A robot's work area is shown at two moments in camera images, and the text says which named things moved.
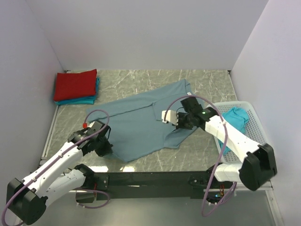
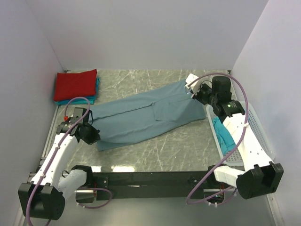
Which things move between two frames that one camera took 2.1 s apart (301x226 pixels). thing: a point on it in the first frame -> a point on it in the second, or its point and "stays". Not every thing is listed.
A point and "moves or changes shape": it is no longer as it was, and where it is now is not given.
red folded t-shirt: [72, 85] stays
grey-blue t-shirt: [137, 126] moves or changes shape
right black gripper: [180, 125] -> [203, 86]
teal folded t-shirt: [89, 100] stays
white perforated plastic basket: [254, 129] stays
